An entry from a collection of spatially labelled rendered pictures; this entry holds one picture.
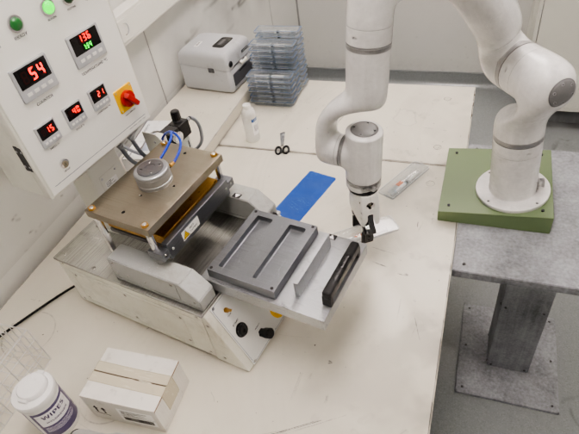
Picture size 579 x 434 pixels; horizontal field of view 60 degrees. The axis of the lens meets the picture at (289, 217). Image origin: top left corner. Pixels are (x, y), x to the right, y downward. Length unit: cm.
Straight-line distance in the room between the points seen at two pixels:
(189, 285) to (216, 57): 116
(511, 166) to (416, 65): 227
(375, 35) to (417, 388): 72
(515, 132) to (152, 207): 86
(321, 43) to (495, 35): 258
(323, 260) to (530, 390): 117
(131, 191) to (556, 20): 238
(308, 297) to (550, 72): 69
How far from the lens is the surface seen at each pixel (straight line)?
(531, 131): 134
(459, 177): 157
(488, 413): 201
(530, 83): 123
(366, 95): 106
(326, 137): 115
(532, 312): 181
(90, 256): 134
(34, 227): 168
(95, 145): 120
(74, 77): 115
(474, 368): 207
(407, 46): 355
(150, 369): 118
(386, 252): 139
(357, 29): 101
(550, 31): 304
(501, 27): 116
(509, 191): 146
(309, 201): 156
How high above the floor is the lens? 177
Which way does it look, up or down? 42 degrees down
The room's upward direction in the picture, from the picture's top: 10 degrees counter-clockwise
